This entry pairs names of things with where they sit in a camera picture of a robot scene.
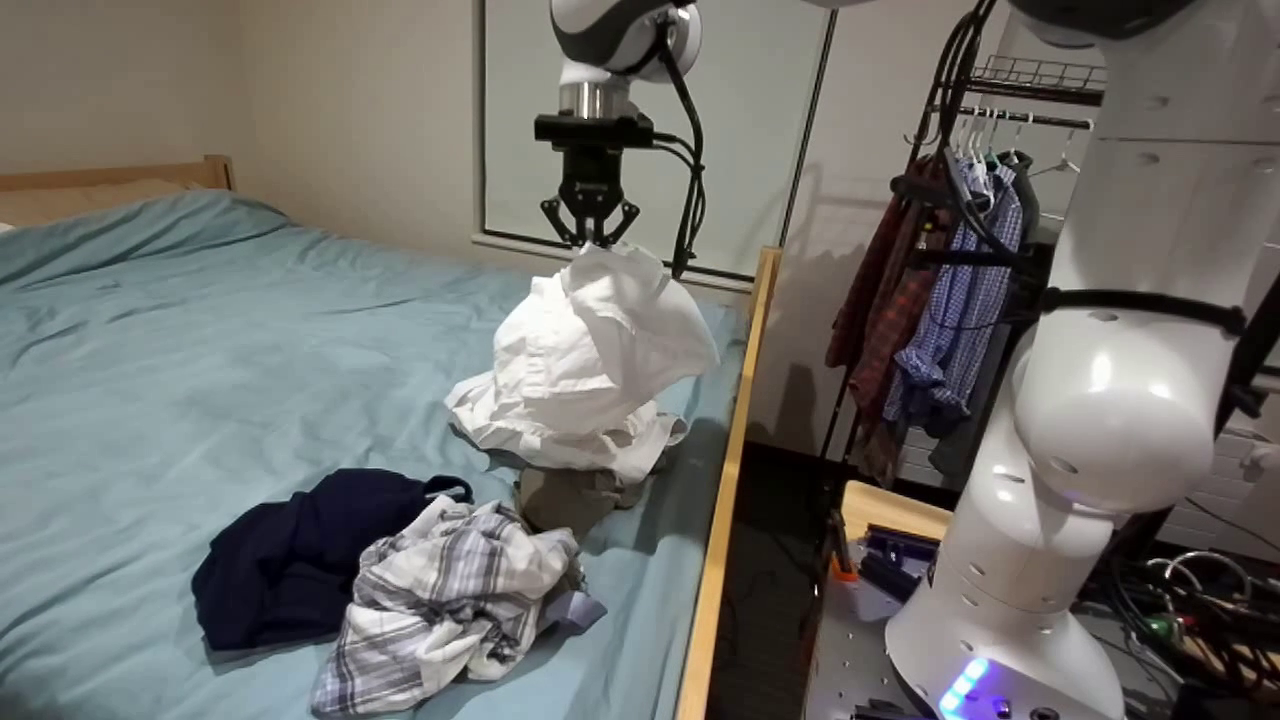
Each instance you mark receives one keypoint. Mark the black clothes rack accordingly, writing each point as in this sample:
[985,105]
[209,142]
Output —
[950,83]

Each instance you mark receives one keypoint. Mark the olive khaki garment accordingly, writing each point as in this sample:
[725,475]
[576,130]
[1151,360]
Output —
[575,492]

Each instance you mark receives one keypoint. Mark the navy blue garment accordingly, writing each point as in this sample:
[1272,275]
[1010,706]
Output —
[303,563]

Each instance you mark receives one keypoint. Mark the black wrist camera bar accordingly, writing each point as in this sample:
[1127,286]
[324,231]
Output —
[593,130]

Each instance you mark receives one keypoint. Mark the plaid checked shirt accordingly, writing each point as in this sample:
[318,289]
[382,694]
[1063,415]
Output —
[452,603]

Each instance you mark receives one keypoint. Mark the blue hanging shirt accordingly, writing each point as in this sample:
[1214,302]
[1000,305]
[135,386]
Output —
[962,323]

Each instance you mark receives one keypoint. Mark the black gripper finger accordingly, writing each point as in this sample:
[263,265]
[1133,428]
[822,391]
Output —
[563,221]
[616,225]

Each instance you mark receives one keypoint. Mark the wooden bed frame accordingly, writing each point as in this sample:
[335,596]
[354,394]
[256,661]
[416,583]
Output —
[725,504]

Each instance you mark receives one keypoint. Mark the bed with blue sheet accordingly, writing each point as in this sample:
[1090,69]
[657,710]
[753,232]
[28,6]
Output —
[200,360]

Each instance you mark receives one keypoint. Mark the small wooden box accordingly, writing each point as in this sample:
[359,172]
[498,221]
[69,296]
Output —
[887,504]

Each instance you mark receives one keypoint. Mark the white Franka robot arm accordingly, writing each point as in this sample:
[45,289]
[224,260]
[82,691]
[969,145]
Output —
[1106,402]

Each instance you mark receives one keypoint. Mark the black tools pile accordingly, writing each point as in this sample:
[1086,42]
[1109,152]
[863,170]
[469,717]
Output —
[898,563]

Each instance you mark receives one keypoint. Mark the dark red hanging shirt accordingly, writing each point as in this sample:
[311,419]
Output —
[882,294]

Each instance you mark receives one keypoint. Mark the white shirt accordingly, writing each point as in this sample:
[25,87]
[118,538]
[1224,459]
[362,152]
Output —
[587,360]

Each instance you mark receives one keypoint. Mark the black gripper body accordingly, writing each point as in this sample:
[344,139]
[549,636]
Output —
[593,172]

